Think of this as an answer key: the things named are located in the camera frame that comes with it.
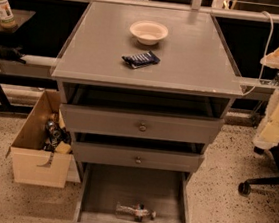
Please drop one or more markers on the clear plastic water bottle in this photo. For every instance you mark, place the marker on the clear plastic water bottle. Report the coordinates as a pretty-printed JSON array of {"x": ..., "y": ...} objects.
[{"x": 137, "y": 213}]

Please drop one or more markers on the top grey drawer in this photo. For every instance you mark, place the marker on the top grey drawer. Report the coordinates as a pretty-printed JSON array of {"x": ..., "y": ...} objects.
[{"x": 150, "y": 125}]

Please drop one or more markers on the middle grey drawer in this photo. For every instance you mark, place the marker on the middle grey drawer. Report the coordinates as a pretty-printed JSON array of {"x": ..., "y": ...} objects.
[{"x": 136, "y": 157}]

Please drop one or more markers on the grey drawer cabinet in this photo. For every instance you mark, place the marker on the grey drawer cabinet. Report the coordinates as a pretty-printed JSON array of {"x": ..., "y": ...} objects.
[{"x": 194, "y": 77}]

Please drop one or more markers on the bottom open grey drawer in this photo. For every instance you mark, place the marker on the bottom open grey drawer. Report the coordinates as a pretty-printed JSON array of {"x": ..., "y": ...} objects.
[{"x": 104, "y": 186}]

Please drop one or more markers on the dark blue snack packet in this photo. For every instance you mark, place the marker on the dark blue snack packet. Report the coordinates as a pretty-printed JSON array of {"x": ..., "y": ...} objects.
[{"x": 141, "y": 60}]

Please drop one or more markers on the white paper bowl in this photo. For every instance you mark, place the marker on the white paper bowl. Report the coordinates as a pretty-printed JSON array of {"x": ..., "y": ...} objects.
[{"x": 148, "y": 32}]

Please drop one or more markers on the yellow sponge in box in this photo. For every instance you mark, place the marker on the yellow sponge in box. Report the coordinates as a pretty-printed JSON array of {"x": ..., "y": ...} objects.
[{"x": 63, "y": 148}]

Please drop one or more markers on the cardboard box on floor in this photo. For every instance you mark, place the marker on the cardboard box on floor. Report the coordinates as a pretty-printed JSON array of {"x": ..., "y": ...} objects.
[{"x": 31, "y": 164}]

